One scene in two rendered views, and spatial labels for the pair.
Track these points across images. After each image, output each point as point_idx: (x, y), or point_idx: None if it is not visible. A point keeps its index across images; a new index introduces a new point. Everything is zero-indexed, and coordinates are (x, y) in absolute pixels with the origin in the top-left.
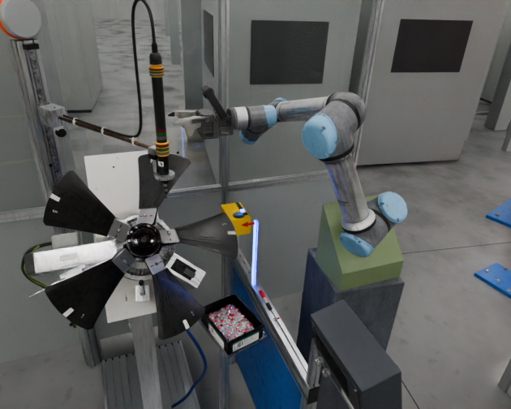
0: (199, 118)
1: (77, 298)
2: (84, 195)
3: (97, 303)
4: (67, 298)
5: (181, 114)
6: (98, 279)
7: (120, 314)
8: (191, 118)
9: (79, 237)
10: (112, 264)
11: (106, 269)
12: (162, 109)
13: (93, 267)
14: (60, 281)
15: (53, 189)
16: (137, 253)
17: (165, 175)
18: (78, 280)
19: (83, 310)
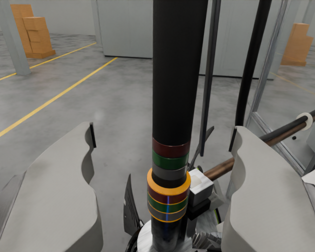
0: None
1: (127, 203)
2: (193, 158)
3: (130, 227)
4: (126, 194)
5: (233, 170)
6: (132, 214)
7: None
8: (36, 171)
9: (213, 200)
10: (137, 223)
11: (135, 218)
12: (155, 64)
13: (134, 202)
14: (130, 180)
15: (307, 171)
16: (126, 246)
17: (149, 239)
18: (130, 194)
19: (126, 214)
